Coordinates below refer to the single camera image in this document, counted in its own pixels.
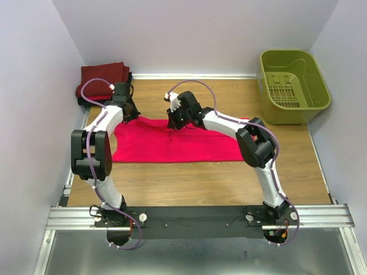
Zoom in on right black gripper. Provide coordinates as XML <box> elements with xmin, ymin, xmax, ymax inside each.
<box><xmin>166</xmin><ymin>104</ymin><xmax>190</xmax><ymax>132</ymax></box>

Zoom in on pink t shirt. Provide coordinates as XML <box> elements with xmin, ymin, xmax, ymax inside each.
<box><xmin>112</xmin><ymin>117</ymin><xmax>243</xmax><ymax>163</ymax></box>

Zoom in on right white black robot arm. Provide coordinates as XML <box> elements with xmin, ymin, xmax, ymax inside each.
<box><xmin>164</xmin><ymin>91</ymin><xmax>290</xmax><ymax>225</ymax></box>

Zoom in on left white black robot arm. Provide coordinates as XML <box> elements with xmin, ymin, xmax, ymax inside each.
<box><xmin>71</xmin><ymin>78</ymin><xmax>140</xmax><ymax>226</ymax></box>

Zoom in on folded dark red shirt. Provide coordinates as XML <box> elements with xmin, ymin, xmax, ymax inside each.
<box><xmin>77</xmin><ymin>62</ymin><xmax>130</xmax><ymax>88</ymax></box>

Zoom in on folded bright red shirt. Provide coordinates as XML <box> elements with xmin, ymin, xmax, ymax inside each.
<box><xmin>83</xmin><ymin>81</ymin><xmax>114</xmax><ymax>100</ymax></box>

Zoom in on folded black shirt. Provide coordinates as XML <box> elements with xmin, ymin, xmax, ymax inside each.
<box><xmin>77</xmin><ymin>72</ymin><xmax>132</xmax><ymax>107</ymax></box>

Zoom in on olive green plastic bin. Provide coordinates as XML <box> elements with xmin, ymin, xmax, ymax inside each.
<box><xmin>257</xmin><ymin>49</ymin><xmax>331</xmax><ymax>125</ymax></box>

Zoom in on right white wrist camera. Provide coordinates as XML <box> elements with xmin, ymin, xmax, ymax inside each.
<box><xmin>164</xmin><ymin>92</ymin><xmax>181</xmax><ymax>112</ymax></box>

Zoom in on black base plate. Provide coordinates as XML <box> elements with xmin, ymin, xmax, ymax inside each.
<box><xmin>89</xmin><ymin>205</ymin><xmax>297</xmax><ymax>243</ymax></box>

